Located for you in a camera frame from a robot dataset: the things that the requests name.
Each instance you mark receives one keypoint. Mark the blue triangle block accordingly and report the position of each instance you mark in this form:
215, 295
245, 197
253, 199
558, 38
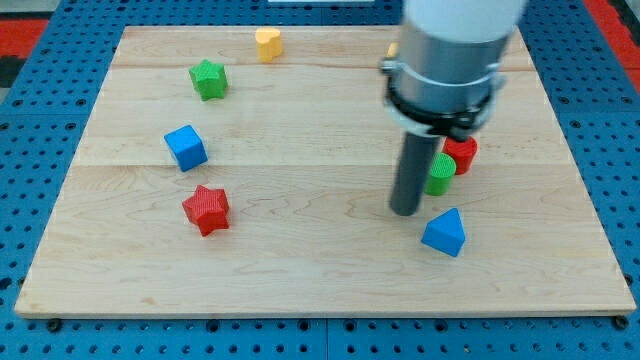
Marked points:
445, 233

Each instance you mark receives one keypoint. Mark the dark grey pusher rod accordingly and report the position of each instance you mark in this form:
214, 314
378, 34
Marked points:
415, 160

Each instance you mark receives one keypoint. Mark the yellow block behind arm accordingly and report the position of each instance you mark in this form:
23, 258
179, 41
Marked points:
392, 50

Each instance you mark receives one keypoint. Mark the blue cube block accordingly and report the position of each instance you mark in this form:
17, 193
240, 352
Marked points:
187, 147

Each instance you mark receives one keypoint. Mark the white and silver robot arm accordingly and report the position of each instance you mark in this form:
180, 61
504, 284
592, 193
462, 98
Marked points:
444, 78

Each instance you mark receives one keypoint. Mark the red cylinder block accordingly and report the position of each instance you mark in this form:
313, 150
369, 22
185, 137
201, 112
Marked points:
462, 153

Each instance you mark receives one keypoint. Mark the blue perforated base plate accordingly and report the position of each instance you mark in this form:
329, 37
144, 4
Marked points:
49, 103

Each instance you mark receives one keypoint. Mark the light wooden board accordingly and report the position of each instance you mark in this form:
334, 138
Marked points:
306, 155

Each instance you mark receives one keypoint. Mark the green star block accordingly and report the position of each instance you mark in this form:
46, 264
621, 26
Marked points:
209, 80

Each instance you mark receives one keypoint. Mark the green cylinder block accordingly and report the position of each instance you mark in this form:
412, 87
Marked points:
440, 175

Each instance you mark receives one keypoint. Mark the red star block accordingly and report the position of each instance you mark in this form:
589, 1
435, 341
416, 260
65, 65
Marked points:
207, 209

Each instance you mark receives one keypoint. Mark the yellow heart block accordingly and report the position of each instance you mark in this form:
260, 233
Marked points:
268, 43

